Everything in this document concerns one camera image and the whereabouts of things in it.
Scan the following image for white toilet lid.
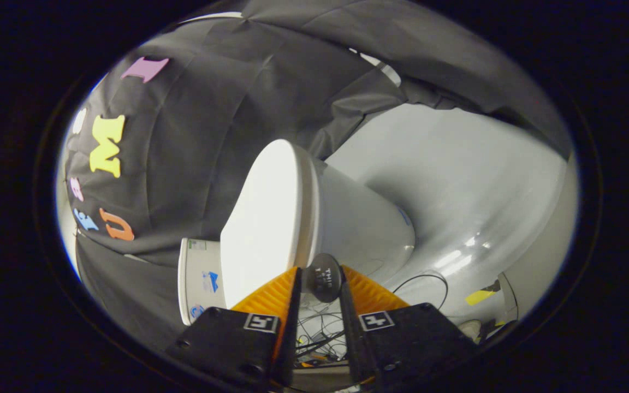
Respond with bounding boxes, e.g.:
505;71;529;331
220;139;343;309

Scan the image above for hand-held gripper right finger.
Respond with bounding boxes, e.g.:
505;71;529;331
338;266;479;385

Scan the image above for looped black cable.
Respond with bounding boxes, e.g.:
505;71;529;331
394;273;449;310

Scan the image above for thin black floor cables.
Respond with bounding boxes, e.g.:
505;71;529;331
295;303;348;362

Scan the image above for black backdrop cloth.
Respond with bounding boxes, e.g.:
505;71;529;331
66;0;572;350

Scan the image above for white toilet bowl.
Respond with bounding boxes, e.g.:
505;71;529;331
309;158;416;284

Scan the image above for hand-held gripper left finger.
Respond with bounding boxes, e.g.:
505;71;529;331
166;266;304;389

